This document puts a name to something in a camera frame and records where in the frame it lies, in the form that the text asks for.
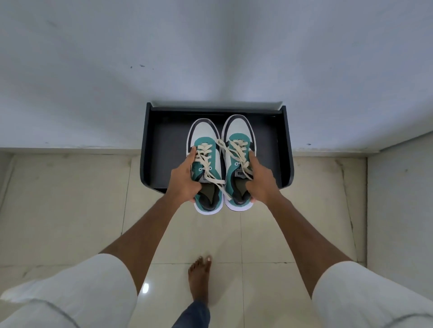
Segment person's left hand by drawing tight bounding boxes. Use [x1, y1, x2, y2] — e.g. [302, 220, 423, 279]
[165, 147, 202, 204]

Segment person's right hand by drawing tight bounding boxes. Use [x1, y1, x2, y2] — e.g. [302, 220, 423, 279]
[245, 150, 282, 205]

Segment teal white lace-up sneaker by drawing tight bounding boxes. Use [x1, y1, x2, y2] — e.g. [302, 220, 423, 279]
[221, 114, 258, 213]
[186, 118, 226, 216]

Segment person's left forearm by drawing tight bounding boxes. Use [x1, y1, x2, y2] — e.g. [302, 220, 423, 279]
[99, 193, 181, 295]

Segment person's right forearm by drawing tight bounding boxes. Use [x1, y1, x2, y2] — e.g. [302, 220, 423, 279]
[269, 195, 353, 300]

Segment black shoe rack shelf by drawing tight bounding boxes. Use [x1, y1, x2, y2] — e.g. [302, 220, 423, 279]
[140, 102, 294, 194]

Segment person's bare foot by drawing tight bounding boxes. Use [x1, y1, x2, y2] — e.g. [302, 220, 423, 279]
[188, 255, 212, 305]

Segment blue jeans trouser leg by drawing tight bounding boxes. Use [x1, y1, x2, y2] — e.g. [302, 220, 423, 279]
[171, 300, 211, 328]

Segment white left shirt sleeve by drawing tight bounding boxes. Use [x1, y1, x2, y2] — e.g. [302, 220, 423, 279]
[0, 253, 138, 328]

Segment white shirt sleeve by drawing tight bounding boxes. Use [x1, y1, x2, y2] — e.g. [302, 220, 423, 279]
[0, 253, 138, 328]
[311, 260, 433, 328]

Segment white right shirt sleeve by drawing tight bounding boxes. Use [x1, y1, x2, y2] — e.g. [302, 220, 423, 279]
[311, 260, 433, 328]

